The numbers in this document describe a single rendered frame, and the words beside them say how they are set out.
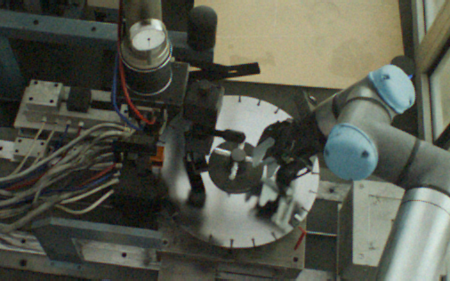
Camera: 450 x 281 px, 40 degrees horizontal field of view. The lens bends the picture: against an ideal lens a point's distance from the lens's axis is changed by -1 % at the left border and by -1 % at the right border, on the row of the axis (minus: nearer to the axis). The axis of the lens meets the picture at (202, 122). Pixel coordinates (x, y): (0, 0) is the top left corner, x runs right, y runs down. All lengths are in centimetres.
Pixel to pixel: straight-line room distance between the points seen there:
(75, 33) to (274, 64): 56
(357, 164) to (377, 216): 43
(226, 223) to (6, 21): 60
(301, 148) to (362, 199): 30
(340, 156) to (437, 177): 13
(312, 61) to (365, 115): 73
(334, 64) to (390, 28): 21
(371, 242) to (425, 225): 44
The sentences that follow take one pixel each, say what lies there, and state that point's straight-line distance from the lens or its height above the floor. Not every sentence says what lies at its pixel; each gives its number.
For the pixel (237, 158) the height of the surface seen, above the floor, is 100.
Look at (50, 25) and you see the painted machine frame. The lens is 132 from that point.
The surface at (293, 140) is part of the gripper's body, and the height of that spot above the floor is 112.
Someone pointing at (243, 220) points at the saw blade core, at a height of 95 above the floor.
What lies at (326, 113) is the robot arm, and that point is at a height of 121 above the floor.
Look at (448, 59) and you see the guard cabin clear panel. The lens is 154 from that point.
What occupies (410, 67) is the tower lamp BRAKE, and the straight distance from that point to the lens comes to 117.
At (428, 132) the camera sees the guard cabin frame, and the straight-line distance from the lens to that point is 156.
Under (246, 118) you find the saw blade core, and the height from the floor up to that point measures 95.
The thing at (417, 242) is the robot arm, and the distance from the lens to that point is 84.
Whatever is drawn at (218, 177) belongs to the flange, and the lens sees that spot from 121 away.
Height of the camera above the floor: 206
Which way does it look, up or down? 61 degrees down
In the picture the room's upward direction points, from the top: 4 degrees clockwise
